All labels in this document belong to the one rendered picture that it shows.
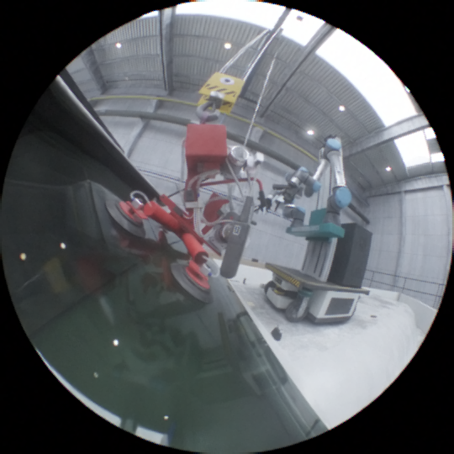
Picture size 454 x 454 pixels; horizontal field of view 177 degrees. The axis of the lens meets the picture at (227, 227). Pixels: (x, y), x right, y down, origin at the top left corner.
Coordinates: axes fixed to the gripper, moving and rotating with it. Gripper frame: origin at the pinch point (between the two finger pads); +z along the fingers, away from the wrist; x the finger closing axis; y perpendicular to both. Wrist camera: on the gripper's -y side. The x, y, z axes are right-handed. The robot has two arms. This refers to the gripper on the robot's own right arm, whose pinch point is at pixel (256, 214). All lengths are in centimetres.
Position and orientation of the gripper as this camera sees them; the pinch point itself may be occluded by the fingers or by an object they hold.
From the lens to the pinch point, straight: 129.5
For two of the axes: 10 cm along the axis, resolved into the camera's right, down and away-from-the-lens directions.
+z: -6.1, 7.5, -2.6
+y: 5.7, 6.4, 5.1
